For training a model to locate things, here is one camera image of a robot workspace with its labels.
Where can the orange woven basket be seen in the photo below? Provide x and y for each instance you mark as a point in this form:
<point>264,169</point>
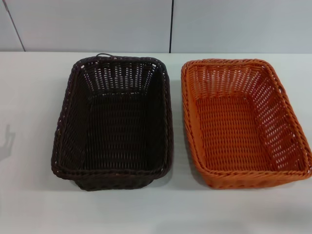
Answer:
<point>234,126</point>

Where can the dark brown woven basket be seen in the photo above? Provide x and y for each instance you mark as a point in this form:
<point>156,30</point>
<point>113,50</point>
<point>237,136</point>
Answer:
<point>122,136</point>

